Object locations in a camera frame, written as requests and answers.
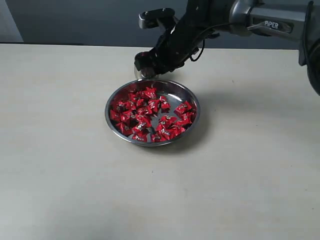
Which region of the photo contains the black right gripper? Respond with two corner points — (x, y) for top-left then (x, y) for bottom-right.
(134, 0), (233, 77)

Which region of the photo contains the stainless steel cup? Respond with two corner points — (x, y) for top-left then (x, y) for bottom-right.
(134, 61), (159, 80)

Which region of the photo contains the round stainless steel plate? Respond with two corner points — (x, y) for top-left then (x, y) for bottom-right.
(104, 79), (200, 147)

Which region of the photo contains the red wrapped candy top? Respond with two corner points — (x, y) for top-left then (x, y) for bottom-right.
(142, 87), (157, 100)

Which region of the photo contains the red wrapped candy right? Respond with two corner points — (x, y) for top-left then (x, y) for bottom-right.
(174, 101), (192, 115)

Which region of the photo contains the red wrapped candy left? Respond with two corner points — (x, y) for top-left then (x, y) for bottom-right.
(109, 109), (121, 123)

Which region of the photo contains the red wrapped candy front-left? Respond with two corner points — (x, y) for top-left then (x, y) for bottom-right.
(116, 122), (133, 137)

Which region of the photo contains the red wrapped candy front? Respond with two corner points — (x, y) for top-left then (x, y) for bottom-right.
(132, 131), (149, 143)

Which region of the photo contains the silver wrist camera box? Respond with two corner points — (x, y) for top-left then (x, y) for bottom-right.
(138, 8), (177, 29)

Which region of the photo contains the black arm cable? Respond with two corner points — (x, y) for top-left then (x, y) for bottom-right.
(189, 22), (251, 62)

